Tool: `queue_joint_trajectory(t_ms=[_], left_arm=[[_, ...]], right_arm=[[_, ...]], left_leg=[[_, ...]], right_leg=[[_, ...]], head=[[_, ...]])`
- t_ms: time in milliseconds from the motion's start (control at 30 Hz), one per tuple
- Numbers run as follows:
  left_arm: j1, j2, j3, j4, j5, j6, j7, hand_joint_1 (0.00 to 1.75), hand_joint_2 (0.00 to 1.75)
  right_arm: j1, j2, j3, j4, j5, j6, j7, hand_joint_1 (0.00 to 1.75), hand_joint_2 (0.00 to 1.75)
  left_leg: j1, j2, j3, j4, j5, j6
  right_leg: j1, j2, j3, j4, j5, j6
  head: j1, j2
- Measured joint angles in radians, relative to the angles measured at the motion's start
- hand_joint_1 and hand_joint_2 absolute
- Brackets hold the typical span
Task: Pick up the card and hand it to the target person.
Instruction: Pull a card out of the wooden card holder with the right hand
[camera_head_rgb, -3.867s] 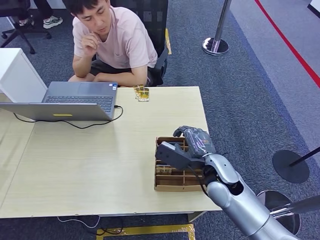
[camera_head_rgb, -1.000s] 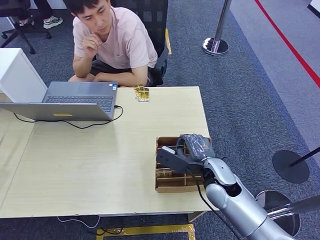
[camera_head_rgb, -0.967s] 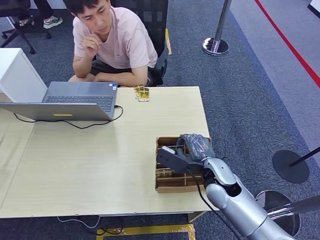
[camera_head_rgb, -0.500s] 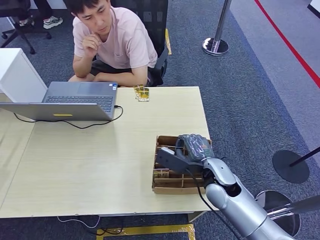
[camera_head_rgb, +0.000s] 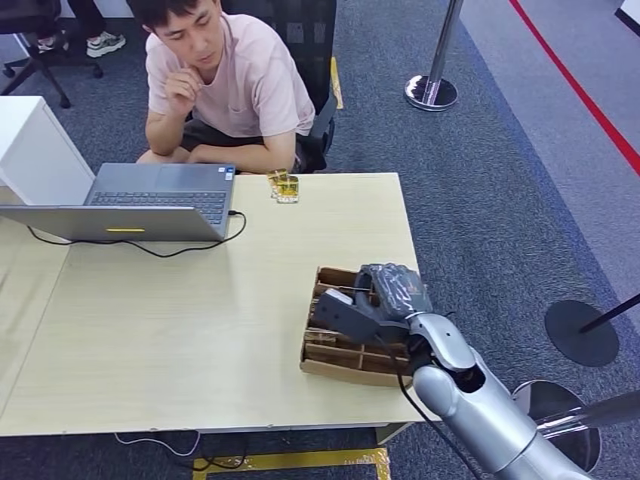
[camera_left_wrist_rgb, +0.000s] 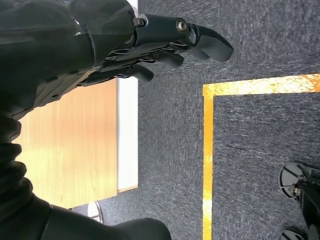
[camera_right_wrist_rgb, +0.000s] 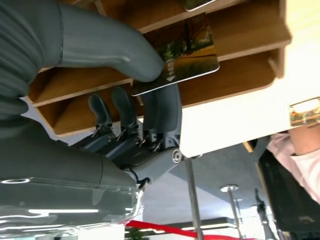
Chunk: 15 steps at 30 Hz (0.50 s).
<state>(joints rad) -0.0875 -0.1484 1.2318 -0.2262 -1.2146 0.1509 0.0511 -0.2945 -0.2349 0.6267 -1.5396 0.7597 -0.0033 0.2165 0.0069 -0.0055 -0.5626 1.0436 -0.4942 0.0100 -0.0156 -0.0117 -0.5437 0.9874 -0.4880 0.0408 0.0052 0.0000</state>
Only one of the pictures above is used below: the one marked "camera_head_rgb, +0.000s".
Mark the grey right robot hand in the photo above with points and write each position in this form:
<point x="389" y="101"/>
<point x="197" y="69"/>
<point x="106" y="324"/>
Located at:
<point x="390" y="291"/>

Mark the person's right hand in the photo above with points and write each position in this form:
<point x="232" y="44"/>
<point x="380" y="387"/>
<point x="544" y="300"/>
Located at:
<point x="183" y="89"/>

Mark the person's left forearm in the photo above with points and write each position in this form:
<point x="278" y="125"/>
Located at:
<point x="240" y="156"/>

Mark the person's right forearm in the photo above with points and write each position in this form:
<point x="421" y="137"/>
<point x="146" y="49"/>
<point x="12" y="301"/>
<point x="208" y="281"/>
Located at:
<point x="160" y="126"/>

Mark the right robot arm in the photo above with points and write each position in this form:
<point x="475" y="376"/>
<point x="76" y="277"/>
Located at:
<point x="500" y="411"/>

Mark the person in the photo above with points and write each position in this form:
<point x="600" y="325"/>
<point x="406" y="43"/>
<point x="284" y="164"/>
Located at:
<point x="240" y="86"/>
<point x="100" y="43"/>

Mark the wooden slotted card holder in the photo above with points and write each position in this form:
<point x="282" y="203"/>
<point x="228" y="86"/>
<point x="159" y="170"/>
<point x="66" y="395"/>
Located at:
<point x="340" y="364"/>

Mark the grey laptop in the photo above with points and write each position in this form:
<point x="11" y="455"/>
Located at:
<point x="150" y="192"/>

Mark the white table leg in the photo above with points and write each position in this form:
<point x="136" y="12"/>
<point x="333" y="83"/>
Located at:
<point x="392" y="432"/>

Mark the black office chair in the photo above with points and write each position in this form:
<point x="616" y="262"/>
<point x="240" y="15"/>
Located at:
<point x="310" y="40"/>
<point x="30" y="40"/>

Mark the white cabinet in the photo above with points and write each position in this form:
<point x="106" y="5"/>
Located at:
<point x="35" y="146"/>

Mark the long yellow floor tape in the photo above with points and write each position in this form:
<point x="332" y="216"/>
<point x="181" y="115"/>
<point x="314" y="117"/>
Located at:
<point x="300" y="459"/>

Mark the white sign board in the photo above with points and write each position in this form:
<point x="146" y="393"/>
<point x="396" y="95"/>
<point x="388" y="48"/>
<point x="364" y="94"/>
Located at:
<point x="627" y="13"/>

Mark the chrome stanchion post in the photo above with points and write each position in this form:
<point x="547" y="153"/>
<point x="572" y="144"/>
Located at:
<point x="431" y="93"/>
<point x="600" y="411"/>

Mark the black stanchion post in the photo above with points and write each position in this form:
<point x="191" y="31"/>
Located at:
<point x="580" y="334"/>

